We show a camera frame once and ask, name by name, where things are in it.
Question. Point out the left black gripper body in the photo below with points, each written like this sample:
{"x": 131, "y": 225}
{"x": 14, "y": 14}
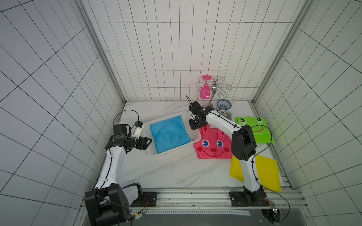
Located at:
{"x": 140, "y": 143}

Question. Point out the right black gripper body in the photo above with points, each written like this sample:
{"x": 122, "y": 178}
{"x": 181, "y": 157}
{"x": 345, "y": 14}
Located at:
{"x": 195, "y": 122}

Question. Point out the white plastic perforated basket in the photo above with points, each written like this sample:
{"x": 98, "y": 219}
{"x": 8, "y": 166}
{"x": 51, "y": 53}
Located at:
{"x": 194, "y": 135}

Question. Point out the blue raincoat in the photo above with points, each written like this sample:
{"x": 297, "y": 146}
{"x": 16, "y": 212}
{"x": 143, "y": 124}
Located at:
{"x": 169, "y": 134}

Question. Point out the pink bunny face raincoat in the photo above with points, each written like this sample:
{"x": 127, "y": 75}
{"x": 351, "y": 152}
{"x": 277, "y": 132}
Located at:
{"x": 214, "y": 144}

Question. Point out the green frog face raincoat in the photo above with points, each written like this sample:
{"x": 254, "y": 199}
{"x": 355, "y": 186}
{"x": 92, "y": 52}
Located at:
{"x": 259, "y": 128}

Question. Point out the yellow raincoat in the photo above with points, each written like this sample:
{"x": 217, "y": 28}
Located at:
{"x": 266, "y": 168}

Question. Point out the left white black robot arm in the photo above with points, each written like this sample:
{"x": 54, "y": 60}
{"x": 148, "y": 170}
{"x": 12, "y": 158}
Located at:
{"x": 110, "y": 172}

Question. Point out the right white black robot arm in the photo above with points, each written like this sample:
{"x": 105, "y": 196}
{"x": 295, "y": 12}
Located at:
{"x": 243, "y": 146}

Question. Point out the pink plastic wine glass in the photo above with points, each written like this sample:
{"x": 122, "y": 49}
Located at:
{"x": 205, "y": 91}

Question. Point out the far blue patterned bowl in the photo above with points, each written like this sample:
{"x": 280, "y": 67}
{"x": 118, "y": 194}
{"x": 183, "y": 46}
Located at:
{"x": 224, "y": 104}

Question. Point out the blue patterned bowl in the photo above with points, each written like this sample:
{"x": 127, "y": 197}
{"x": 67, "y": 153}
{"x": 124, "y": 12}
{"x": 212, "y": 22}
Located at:
{"x": 225, "y": 114}
{"x": 224, "y": 104}

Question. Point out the near blue patterned bowl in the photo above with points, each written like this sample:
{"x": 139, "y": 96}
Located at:
{"x": 225, "y": 114}

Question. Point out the silver metal glass rack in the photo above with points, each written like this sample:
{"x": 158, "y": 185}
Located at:
{"x": 218, "y": 88}

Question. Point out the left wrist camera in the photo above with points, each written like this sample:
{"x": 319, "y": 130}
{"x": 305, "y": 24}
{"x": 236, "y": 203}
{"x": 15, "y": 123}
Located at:
{"x": 139, "y": 126}

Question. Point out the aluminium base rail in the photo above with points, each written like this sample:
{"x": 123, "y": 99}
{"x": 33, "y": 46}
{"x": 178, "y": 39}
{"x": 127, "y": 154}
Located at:
{"x": 196, "y": 201}

